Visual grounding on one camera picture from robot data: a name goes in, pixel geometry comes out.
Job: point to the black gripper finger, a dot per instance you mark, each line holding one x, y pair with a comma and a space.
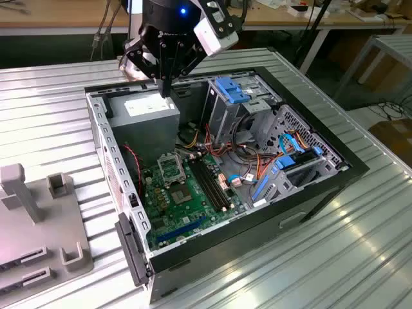
193, 61
141, 64

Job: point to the CPU socket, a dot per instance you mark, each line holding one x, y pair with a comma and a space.
183, 195

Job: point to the blue drive cage latch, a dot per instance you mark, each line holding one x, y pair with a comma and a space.
230, 88

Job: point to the grey power supply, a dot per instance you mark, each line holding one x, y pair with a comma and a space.
145, 128

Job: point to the metal optical drive cage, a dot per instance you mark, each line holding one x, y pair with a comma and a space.
222, 119

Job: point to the white box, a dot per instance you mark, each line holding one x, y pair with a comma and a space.
301, 12

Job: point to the black RAM slot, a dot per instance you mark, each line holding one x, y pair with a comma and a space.
215, 183
207, 186

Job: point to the blue disk carrier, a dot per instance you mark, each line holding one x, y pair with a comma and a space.
284, 163

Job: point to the wooden desk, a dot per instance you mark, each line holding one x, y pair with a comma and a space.
338, 21

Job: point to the green motherboard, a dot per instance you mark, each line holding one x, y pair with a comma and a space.
193, 222

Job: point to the blue expansion slot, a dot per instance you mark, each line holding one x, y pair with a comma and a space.
180, 230

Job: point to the metal disk bay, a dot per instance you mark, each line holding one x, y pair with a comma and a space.
326, 167

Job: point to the black case latch panel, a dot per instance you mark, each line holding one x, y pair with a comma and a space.
128, 244

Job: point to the black PC case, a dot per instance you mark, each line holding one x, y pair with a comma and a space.
241, 238

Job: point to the brown cardboard box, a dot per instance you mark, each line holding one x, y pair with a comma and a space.
396, 135
383, 74

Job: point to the grey parts rack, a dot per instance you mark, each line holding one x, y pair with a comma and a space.
32, 231

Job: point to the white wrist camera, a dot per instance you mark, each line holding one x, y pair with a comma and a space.
212, 35

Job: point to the black camera bracket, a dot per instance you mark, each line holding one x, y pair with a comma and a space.
230, 27

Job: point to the blue plastic rail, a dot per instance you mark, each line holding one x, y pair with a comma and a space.
259, 188

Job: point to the metal frame shelf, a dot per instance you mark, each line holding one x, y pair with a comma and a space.
386, 40

